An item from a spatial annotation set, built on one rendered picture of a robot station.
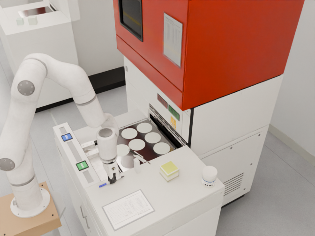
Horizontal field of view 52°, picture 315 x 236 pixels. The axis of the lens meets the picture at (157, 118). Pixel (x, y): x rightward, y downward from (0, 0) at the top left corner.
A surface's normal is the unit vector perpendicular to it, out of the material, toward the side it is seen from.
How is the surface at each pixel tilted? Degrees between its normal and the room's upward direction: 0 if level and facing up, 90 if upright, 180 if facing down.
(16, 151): 68
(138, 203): 0
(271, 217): 0
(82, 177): 0
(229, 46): 90
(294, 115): 90
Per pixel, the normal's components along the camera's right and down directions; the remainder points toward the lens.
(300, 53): -0.86, 0.32
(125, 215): 0.00, -0.77
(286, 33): 0.51, 0.54
